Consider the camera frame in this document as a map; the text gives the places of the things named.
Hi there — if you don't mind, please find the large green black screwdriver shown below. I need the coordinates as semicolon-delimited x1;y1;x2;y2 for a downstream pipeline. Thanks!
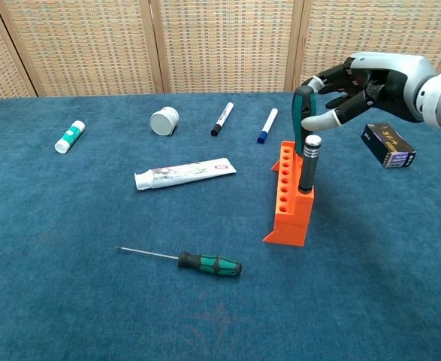
291;84;318;157

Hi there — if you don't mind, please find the black silver precision screwdriver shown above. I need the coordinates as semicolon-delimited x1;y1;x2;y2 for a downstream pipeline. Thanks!
297;134;323;195

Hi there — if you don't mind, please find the white green glue stick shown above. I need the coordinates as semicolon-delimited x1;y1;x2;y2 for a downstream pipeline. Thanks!
54;120;86;154

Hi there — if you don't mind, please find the black cardboard box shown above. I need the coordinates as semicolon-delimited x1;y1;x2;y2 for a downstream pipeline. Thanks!
360;122;418;169

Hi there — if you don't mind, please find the black capped white marker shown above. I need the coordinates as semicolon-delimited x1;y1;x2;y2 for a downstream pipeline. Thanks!
210;102;235;138

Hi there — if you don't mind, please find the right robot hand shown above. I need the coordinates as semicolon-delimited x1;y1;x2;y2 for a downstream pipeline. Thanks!
301;51;439;132

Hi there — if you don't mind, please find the blue felt table mat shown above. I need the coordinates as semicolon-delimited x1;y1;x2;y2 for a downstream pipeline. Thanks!
0;87;441;361

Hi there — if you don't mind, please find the white toothpaste tube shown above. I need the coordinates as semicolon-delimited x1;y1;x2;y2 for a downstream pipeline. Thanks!
134;157;238;192

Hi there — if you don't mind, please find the white round jar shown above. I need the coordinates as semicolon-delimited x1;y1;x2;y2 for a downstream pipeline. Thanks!
149;106;180;137

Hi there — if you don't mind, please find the blue capped white marker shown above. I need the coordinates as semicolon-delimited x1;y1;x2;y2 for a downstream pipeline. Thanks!
256;108;279;144

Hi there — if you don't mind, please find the woven wooden folding screen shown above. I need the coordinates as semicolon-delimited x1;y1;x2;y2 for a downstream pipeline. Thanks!
0;0;441;102

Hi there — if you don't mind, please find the orange tool holder rack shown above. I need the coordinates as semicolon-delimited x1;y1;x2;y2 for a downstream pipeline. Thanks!
261;141;316;248

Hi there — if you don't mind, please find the small green black screwdriver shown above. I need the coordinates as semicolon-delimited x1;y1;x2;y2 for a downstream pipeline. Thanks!
114;245;243;278

